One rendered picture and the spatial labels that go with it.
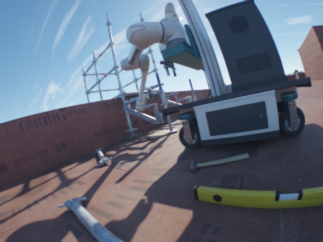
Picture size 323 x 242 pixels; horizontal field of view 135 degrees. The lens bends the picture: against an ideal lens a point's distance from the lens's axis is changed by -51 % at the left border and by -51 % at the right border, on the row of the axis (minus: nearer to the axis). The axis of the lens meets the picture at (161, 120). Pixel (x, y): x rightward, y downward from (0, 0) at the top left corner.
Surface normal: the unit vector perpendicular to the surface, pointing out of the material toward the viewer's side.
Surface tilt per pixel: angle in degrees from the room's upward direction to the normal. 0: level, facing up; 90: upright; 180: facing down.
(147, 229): 0
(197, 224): 0
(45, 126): 90
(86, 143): 90
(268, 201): 90
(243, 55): 90
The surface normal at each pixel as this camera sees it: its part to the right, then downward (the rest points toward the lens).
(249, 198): -0.66, 0.23
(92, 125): 0.76, -0.14
